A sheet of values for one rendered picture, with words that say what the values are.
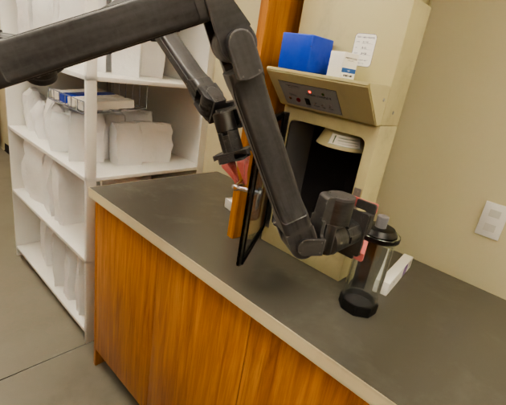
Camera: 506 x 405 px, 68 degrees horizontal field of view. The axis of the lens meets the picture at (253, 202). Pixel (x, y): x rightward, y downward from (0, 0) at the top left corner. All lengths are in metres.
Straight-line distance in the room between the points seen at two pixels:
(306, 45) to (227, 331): 0.82
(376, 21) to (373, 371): 0.82
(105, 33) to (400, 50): 0.70
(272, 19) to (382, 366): 0.94
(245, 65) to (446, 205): 1.03
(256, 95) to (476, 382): 0.77
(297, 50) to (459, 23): 0.60
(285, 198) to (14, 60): 0.45
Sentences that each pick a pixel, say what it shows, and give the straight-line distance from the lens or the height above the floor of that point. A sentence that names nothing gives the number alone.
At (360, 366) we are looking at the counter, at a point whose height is 0.94.
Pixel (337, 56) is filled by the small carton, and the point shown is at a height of 1.56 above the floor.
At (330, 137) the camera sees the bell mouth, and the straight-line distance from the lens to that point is 1.14.
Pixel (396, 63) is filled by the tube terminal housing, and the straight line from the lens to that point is 1.04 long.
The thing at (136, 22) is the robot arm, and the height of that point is 1.54.
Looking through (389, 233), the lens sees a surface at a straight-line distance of 0.97.
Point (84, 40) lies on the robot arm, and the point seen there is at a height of 1.50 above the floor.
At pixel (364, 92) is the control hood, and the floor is 1.49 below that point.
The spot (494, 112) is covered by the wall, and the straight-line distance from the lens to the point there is 1.40.
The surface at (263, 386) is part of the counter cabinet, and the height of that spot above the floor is 0.70.
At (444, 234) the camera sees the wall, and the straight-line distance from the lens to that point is 1.48.
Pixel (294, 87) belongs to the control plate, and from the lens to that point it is 1.08.
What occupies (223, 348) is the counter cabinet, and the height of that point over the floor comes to 0.71.
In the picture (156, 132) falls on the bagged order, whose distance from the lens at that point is 2.11.
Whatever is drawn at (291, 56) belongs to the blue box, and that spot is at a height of 1.54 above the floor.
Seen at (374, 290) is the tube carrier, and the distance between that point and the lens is 1.03.
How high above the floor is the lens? 1.51
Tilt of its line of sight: 20 degrees down
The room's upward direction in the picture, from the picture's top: 9 degrees clockwise
